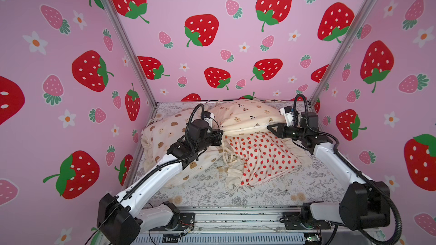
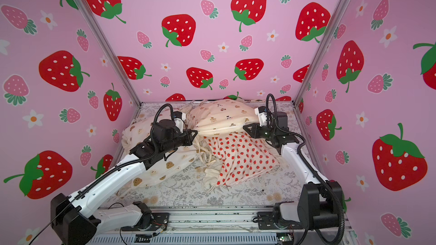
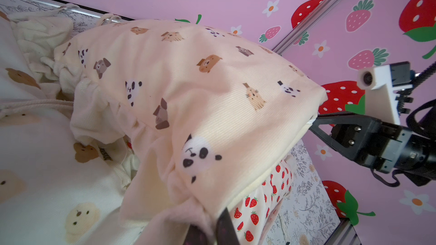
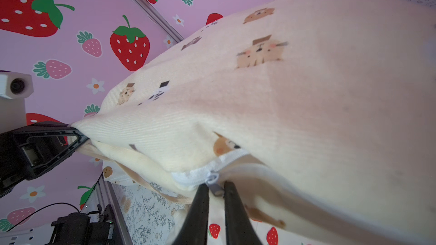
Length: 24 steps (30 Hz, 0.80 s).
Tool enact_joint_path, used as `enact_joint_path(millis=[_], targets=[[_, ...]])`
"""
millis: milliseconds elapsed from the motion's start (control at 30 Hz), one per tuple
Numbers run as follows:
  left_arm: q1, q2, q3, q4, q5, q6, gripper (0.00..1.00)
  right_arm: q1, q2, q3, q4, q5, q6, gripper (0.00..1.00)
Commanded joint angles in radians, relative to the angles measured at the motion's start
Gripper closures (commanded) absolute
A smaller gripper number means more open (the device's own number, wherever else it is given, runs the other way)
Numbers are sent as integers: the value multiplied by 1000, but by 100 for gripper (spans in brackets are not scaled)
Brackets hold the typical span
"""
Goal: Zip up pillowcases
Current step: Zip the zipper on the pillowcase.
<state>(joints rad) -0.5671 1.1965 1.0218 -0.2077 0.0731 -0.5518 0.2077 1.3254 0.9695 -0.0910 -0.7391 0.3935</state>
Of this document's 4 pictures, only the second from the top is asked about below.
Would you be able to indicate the strawberry print ruffled pillow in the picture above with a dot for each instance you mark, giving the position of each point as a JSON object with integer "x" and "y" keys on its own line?
{"x": 234, "y": 158}

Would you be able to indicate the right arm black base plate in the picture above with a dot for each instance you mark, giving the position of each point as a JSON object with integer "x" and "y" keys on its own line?
{"x": 267, "y": 221}

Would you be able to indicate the right aluminium corner post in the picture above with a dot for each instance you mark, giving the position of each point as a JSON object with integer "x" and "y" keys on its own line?
{"x": 336, "y": 17}

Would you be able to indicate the fern print table mat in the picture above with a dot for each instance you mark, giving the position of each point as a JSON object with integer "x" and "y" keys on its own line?
{"x": 185, "y": 189}

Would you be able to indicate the white pillow brown bear print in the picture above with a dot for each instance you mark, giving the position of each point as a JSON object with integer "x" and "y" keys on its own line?
{"x": 163, "y": 170}

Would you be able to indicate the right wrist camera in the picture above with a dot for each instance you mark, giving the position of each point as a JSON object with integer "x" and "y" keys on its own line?
{"x": 263, "y": 115}

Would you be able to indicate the left aluminium corner post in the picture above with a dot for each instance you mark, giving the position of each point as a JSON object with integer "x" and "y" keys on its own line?
{"x": 107, "y": 49}

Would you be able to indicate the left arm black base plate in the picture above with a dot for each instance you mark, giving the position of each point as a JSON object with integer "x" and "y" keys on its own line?
{"x": 156, "y": 222}

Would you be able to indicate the aluminium corner post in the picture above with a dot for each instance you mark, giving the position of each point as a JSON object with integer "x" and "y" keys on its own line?
{"x": 107, "y": 49}
{"x": 336, "y": 17}

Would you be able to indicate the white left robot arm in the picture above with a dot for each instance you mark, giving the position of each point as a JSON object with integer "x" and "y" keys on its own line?
{"x": 76, "y": 218}

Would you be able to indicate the cream bear print pillow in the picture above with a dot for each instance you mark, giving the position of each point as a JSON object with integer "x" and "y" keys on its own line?
{"x": 220, "y": 117}

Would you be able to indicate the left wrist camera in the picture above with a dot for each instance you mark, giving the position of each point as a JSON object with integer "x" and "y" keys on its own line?
{"x": 177, "y": 117}

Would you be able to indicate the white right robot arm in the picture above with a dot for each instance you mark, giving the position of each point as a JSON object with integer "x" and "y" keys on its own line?
{"x": 320, "y": 202}

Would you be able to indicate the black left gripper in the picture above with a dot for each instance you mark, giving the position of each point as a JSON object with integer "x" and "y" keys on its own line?
{"x": 188, "y": 139}

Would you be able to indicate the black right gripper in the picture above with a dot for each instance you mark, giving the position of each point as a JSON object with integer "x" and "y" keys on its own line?
{"x": 256, "y": 130}

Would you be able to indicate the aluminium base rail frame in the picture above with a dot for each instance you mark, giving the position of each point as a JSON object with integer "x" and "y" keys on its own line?
{"x": 220, "y": 218}

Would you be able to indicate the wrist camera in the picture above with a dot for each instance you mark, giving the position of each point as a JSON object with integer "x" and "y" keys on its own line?
{"x": 177, "y": 117}
{"x": 263, "y": 115}

